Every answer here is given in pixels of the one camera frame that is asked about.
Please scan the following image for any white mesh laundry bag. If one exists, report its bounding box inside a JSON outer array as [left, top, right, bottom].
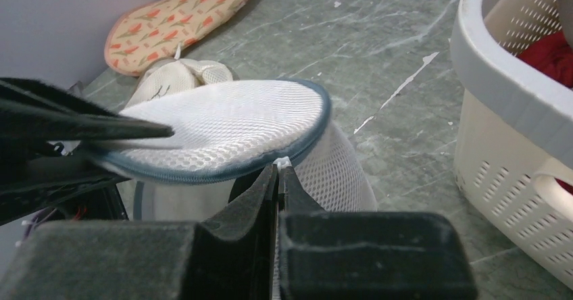
[[82, 80, 377, 221]]

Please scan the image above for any red cloth in basket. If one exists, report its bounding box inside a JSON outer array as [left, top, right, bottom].
[[517, 30, 573, 196]]

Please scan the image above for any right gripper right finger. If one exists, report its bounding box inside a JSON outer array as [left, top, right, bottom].
[[277, 166, 478, 299]]

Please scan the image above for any floral pink oven mitt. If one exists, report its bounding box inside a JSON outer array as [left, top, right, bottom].
[[104, 0, 248, 76]]

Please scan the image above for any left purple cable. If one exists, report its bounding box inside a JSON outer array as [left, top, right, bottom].
[[16, 208, 59, 249]]

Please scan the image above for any beige round fabric pad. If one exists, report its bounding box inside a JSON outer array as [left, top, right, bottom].
[[125, 57, 233, 108]]

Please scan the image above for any cream plastic laundry basket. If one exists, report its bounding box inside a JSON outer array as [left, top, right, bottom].
[[450, 0, 572, 286]]

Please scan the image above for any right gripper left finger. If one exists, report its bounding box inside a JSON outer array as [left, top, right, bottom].
[[1, 165, 278, 299]]

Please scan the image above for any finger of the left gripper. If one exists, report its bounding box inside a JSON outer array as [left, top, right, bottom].
[[1, 78, 174, 141], [1, 142, 128, 225]]

